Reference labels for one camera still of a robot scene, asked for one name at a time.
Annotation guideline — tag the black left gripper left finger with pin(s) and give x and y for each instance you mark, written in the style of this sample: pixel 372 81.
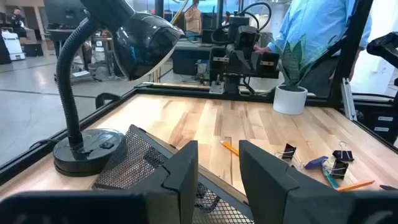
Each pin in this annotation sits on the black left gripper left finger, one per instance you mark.
pixel 177 193

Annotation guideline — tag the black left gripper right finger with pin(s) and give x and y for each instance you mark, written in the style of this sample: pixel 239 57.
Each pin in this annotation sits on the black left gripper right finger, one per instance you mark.
pixel 267 193

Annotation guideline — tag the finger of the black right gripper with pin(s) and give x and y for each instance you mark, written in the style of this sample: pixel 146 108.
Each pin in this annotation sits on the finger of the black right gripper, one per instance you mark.
pixel 269 67
pixel 219 67

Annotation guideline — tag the black binder clip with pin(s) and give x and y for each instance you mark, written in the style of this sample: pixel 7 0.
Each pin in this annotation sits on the black binder clip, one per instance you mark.
pixel 339 169
pixel 343 155
pixel 289 151

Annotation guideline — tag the blue rectangular eraser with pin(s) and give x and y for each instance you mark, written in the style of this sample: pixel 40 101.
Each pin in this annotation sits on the blue rectangular eraser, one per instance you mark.
pixel 315 162

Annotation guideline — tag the yellow wooden pencil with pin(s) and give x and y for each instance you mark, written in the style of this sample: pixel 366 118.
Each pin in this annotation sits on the yellow wooden pencil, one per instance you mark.
pixel 354 186
pixel 230 148

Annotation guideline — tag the black pen with white print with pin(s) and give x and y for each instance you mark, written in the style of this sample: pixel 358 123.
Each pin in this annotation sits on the black pen with white print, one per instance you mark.
pixel 388 187

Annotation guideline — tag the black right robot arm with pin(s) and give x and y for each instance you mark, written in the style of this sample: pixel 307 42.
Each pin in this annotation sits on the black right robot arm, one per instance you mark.
pixel 237 20

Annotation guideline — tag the black mesh desk organizer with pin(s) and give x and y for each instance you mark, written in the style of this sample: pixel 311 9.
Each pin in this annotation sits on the black mesh desk organizer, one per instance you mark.
pixel 130 161

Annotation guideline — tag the snake plant in white pot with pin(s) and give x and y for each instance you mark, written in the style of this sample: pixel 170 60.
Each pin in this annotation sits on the snake plant in white pot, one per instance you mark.
pixel 289 99

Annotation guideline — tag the person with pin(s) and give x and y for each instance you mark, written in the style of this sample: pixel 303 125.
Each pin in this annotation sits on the person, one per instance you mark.
pixel 311 25
pixel 192 18
pixel 15 18

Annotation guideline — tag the silver aluminium extrusion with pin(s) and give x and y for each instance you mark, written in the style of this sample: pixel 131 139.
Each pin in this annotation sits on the silver aluminium extrusion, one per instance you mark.
pixel 349 99

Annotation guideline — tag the black chair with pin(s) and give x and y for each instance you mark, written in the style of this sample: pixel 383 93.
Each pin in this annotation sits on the black chair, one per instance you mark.
pixel 105 97

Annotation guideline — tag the black box with white labels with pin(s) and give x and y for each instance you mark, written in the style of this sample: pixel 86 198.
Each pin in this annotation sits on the black box with white labels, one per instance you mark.
pixel 373 124

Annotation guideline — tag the white printer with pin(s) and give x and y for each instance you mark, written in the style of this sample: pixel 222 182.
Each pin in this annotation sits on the white printer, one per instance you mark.
pixel 14 46

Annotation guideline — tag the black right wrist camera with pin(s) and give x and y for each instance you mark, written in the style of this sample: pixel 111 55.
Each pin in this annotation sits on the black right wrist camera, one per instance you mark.
pixel 247 35

